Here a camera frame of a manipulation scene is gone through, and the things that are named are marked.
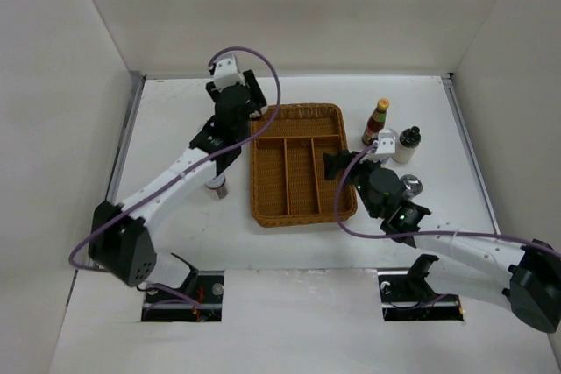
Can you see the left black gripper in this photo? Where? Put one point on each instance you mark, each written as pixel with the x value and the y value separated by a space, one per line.
pixel 257 102

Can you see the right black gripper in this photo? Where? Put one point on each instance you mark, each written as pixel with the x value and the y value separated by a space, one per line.
pixel 333 163

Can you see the red sauce bottle yellow cap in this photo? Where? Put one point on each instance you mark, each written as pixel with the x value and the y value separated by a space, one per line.
pixel 376 122

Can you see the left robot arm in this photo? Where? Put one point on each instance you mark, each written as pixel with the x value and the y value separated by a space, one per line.
pixel 123 242

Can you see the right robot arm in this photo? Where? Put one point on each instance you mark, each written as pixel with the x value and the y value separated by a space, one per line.
pixel 522 276

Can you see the brown wicker divided tray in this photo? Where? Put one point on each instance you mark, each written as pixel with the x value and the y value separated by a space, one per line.
pixel 287 181

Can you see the white bottle black cap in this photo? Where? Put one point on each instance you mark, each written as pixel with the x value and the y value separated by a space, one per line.
pixel 407 144

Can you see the white shaker silver cap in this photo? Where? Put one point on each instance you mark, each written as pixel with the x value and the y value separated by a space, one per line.
pixel 413 186

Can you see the red label jar near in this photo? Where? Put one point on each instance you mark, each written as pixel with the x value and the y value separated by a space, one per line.
pixel 217 188

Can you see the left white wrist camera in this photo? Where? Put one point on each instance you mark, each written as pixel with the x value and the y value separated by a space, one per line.
pixel 226 72

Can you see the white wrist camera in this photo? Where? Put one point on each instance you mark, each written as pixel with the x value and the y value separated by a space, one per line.
pixel 226 72
pixel 385 145

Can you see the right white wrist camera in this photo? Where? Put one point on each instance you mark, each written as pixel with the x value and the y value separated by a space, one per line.
pixel 385 145

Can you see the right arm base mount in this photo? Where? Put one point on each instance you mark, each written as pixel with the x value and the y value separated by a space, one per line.
pixel 406 296

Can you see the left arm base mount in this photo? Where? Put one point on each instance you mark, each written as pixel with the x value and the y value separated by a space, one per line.
pixel 199 299

